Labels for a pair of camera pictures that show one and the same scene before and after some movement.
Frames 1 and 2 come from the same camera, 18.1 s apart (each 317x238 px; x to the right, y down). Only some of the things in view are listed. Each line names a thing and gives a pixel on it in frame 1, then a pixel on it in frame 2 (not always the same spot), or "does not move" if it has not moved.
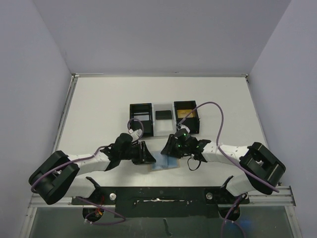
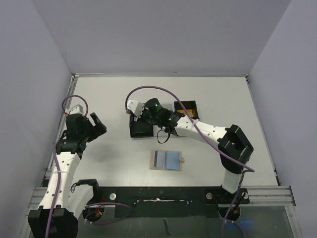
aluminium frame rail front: (284, 198) does not move
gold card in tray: (183, 113) does not move
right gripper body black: (172, 146) -> (138, 118)
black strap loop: (191, 169) -> (158, 139)
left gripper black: (143, 156) -> (98, 125)
